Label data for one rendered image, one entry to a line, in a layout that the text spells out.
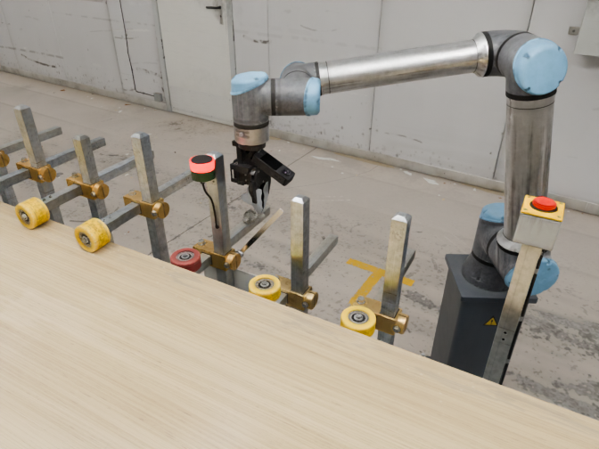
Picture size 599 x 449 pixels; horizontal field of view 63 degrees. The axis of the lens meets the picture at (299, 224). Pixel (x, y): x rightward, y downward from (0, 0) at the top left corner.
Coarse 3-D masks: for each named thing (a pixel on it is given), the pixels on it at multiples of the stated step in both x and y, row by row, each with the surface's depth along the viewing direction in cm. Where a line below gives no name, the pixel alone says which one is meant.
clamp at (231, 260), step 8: (200, 248) 140; (208, 248) 140; (232, 248) 140; (216, 256) 137; (224, 256) 136; (232, 256) 137; (240, 256) 139; (216, 264) 139; (224, 264) 137; (232, 264) 136
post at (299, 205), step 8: (296, 200) 115; (304, 200) 115; (296, 208) 116; (304, 208) 116; (296, 216) 117; (304, 216) 117; (296, 224) 118; (304, 224) 118; (296, 232) 119; (304, 232) 119; (296, 240) 121; (304, 240) 120; (296, 248) 122; (304, 248) 122; (296, 256) 123; (304, 256) 123; (296, 264) 125; (304, 264) 124; (296, 272) 126; (304, 272) 126; (296, 280) 127; (304, 280) 127; (296, 288) 129; (304, 288) 129; (304, 312) 133
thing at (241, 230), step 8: (264, 208) 161; (264, 216) 161; (240, 224) 153; (248, 224) 153; (256, 224) 157; (232, 232) 149; (240, 232) 150; (248, 232) 154; (232, 240) 146; (208, 256) 138; (208, 264) 138; (200, 272) 136
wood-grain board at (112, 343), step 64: (0, 256) 131; (64, 256) 131; (128, 256) 131; (0, 320) 109; (64, 320) 109; (128, 320) 110; (192, 320) 110; (256, 320) 110; (320, 320) 110; (0, 384) 94; (64, 384) 94; (128, 384) 94; (192, 384) 94; (256, 384) 94; (320, 384) 94; (384, 384) 94; (448, 384) 94; (0, 448) 82; (64, 448) 83; (128, 448) 83; (192, 448) 83; (256, 448) 83; (320, 448) 83; (384, 448) 83; (448, 448) 83; (512, 448) 83; (576, 448) 83
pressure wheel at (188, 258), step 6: (174, 252) 131; (180, 252) 132; (186, 252) 132; (192, 252) 132; (198, 252) 131; (174, 258) 129; (180, 258) 129; (186, 258) 129; (192, 258) 129; (198, 258) 129; (174, 264) 127; (180, 264) 127; (186, 264) 127; (192, 264) 128; (198, 264) 129; (192, 270) 128
